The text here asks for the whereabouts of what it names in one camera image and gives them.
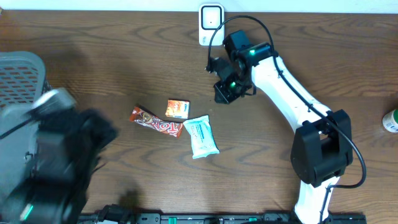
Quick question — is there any orange tissue pack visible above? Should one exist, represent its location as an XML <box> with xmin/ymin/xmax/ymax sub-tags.
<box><xmin>165</xmin><ymin>100</ymin><xmax>190</xmax><ymax>119</ymax></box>

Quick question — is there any teal wet wipes pack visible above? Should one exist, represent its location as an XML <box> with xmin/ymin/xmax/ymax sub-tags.
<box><xmin>183</xmin><ymin>115</ymin><xmax>220</xmax><ymax>159</ymax></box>

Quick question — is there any red chocolate bar wrapper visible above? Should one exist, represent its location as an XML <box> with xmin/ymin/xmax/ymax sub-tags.
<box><xmin>129</xmin><ymin>106</ymin><xmax>183</xmax><ymax>138</ymax></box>

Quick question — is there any green lid seasoning jar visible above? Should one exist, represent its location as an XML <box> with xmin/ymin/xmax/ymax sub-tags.
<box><xmin>382</xmin><ymin>110</ymin><xmax>398</xmax><ymax>133</ymax></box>

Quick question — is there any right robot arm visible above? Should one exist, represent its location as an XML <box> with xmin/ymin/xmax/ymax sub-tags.
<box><xmin>209</xmin><ymin>30</ymin><xmax>353</xmax><ymax>223</ymax></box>

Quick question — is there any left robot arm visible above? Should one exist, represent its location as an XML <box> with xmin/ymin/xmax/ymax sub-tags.
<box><xmin>1</xmin><ymin>109</ymin><xmax>118</xmax><ymax>223</ymax></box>

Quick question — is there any white barcode scanner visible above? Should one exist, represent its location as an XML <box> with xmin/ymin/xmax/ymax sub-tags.
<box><xmin>198</xmin><ymin>3</ymin><xmax>224</xmax><ymax>46</ymax></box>

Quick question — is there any grey plastic mesh basket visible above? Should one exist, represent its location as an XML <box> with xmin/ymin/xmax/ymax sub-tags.
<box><xmin>1</xmin><ymin>51</ymin><xmax>46</xmax><ymax>204</ymax></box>

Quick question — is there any right black cable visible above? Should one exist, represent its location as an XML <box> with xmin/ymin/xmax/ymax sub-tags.
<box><xmin>206</xmin><ymin>15</ymin><xmax>367</xmax><ymax>224</ymax></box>

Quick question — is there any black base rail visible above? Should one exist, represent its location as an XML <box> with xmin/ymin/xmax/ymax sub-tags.
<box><xmin>79</xmin><ymin>212</ymin><xmax>368</xmax><ymax>224</ymax></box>

